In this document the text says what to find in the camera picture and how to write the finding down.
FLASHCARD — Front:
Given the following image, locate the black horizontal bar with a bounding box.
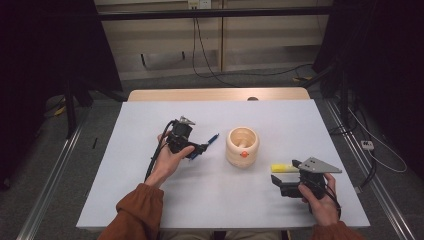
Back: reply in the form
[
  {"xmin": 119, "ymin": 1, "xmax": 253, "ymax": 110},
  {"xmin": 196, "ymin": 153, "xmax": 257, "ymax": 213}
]
[{"xmin": 97, "ymin": 5, "xmax": 334, "ymax": 22}]

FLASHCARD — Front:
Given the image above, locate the black curtain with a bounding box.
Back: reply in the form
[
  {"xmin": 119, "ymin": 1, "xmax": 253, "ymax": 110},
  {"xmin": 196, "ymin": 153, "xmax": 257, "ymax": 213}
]
[
  {"xmin": 0, "ymin": 0, "xmax": 123, "ymax": 192},
  {"xmin": 312, "ymin": 0, "xmax": 424, "ymax": 182}
]

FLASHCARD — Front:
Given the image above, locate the cream duck pen holder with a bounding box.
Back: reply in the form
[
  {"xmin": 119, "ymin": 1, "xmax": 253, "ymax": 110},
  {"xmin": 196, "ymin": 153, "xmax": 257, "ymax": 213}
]
[{"xmin": 225, "ymin": 126, "xmax": 260, "ymax": 169}]

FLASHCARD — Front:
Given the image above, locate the person's right hand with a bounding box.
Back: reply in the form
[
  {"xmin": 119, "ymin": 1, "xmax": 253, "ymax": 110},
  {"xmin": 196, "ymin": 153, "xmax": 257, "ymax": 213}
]
[{"xmin": 298, "ymin": 173, "xmax": 342, "ymax": 228}]

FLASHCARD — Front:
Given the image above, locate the blue pen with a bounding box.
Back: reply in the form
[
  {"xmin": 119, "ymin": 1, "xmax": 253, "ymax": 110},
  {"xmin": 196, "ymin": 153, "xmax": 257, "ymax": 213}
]
[{"xmin": 189, "ymin": 133, "xmax": 220, "ymax": 162}]

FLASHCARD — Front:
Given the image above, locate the metal floor rail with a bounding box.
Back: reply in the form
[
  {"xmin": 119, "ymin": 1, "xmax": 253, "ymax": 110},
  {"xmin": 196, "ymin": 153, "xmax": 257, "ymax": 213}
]
[
  {"xmin": 324, "ymin": 99, "xmax": 416, "ymax": 240},
  {"xmin": 16, "ymin": 109, "xmax": 92, "ymax": 240}
]

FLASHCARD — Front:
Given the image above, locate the person's left hand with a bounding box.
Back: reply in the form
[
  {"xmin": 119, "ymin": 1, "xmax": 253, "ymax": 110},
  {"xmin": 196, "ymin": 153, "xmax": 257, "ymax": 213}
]
[{"xmin": 144, "ymin": 131, "xmax": 196, "ymax": 189}]

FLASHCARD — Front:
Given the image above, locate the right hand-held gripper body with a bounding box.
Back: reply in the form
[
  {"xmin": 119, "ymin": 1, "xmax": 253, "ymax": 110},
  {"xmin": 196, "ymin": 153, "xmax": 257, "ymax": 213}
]
[{"xmin": 297, "ymin": 156, "xmax": 343, "ymax": 200}]

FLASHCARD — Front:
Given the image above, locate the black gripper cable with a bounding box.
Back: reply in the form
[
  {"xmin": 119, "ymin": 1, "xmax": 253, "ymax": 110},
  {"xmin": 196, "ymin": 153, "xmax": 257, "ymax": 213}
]
[
  {"xmin": 143, "ymin": 119, "xmax": 177, "ymax": 183},
  {"xmin": 321, "ymin": 184, "xmax": 343, "ymax": 219}
]

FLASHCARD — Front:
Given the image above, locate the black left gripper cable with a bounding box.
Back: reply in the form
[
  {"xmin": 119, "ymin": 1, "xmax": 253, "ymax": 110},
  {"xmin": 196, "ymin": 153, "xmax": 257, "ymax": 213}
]
[{"xmin": 143, "ymin": 119, "xmax": 177, "ymax": 183}]

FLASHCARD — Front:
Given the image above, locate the white wall outlet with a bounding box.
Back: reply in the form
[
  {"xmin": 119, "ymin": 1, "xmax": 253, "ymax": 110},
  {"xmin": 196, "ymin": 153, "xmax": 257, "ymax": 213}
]
[{"xmin": 187, "ymin": 0, "xmax": 213, "ymax": 10}]

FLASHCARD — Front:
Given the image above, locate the white table sheet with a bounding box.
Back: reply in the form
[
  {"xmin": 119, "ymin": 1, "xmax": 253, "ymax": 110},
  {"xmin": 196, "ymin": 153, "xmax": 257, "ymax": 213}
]
[{"xmin": 75, "ymin": 99, "xmax": 371, "ymax": 231}]

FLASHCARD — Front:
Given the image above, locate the wooden table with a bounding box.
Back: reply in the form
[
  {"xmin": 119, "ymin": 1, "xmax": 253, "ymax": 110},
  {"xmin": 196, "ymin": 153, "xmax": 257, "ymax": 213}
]
[{"xmin": 127, "ymin": 87, "xmax": 311, "ymax": 102}]

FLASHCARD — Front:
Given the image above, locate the black stand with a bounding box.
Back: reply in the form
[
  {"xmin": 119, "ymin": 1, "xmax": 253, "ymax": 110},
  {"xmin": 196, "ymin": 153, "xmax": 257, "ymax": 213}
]
[{"xmin": 63, "ymin": 79, "xmax": 95, "ymax": 140}]

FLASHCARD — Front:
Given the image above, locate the white floor cable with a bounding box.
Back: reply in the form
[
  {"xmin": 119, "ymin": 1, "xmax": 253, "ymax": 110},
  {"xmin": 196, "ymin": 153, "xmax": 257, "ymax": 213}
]
[{"xmin": 348, "ymin": 108, "xmax": 408, "ymax": 174}]

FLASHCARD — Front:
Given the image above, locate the yellow highlighter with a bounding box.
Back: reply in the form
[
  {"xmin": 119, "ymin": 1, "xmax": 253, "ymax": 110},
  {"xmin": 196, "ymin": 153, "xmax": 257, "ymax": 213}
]
[{"xmin": 270, "ymin": 162, "xmax": 300, "ymax": 174}]

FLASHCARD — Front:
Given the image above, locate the black floor cable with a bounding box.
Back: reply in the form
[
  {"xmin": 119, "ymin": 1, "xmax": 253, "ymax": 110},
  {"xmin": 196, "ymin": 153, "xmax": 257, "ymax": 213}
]
[{"xmin": 329, "ymin": 109, "xmax": 378, "ymax": 190}]

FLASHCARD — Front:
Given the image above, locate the black wall cable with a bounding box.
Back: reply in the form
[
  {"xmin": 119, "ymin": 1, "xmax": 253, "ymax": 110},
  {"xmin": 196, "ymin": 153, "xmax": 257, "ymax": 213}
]
[{"xmin": 191, "ymin": 8, "xmax": 315, "ymax": 88}]

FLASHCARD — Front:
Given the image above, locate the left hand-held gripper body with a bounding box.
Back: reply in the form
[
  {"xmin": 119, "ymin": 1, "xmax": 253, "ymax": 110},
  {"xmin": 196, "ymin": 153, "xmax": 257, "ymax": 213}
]
[{"xmin": 165, "ymin": 115, "xmax": 198, "ymax": 156}]

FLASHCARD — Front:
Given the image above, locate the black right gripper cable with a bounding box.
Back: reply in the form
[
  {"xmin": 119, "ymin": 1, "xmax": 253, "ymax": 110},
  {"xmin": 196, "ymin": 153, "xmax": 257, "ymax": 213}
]
[{"xmin": 321, "ymin": 184, "xmax": 343, "ymax": 219}]

